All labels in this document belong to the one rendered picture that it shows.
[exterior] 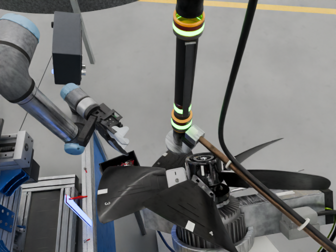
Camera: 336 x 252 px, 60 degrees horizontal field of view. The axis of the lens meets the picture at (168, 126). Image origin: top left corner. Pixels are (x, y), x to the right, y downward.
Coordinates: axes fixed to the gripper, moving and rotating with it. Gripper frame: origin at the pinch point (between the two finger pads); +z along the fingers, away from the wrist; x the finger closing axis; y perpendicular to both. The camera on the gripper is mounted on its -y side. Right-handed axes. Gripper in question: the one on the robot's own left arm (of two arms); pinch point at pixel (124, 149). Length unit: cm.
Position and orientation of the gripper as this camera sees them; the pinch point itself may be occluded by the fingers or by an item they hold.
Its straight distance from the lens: 101.2
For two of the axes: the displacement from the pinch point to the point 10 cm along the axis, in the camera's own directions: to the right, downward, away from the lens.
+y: 6.8, -5.5, 4.8
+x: -0.9, 5.9, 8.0
